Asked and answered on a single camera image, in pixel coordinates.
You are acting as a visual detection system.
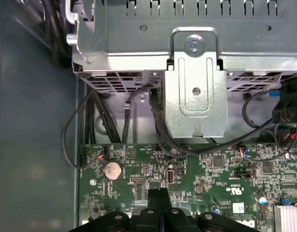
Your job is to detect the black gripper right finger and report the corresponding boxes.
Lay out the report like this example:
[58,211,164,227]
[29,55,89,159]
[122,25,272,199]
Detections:
[161,188,258,232]

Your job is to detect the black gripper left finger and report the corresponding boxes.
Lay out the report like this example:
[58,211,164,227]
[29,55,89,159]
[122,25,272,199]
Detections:
[66,189,162,232]

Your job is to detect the internal USB port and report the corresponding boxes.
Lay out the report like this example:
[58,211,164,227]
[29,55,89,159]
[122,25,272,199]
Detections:
[166,168,176,185]

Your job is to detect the green motherboard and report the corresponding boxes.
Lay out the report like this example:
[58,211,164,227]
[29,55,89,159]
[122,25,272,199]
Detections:
[78,142,297,232]

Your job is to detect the round coin battery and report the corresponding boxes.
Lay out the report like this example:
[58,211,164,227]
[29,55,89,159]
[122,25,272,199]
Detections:
[104,160,122,180]

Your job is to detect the silver finned heat sink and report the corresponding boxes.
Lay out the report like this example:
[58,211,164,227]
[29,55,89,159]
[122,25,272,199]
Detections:
[273,204,297,232]

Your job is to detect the black open PC case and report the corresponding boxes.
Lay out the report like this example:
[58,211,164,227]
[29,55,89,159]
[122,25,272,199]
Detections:
[0,0,297,232]

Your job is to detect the black plug connector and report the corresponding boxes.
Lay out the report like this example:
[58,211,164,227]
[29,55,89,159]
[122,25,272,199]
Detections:
[271,74,297,127]

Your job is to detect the metal disk bay cage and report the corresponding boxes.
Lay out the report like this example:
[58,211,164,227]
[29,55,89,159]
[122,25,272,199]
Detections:
[66,0,297,145]

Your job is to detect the thick black cable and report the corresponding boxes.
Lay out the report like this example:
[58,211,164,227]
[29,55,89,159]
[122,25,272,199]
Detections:
[149,88,282,156]

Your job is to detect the black curved cable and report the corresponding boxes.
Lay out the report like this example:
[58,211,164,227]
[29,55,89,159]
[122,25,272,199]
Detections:
[122,84,153,144]

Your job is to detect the black diagonal cables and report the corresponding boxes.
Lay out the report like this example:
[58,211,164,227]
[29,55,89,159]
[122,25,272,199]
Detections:
[84,87,122,145]

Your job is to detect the silver metal cage bracket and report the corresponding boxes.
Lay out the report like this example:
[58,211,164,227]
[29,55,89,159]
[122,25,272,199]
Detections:
[164,26,228,139]

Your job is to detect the thin black wire loop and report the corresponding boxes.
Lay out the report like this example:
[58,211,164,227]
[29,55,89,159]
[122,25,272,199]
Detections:
[61,91,108,169]

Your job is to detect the black cable bundle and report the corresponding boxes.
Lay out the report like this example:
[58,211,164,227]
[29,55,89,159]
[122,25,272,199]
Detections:
[17,0,74,71]

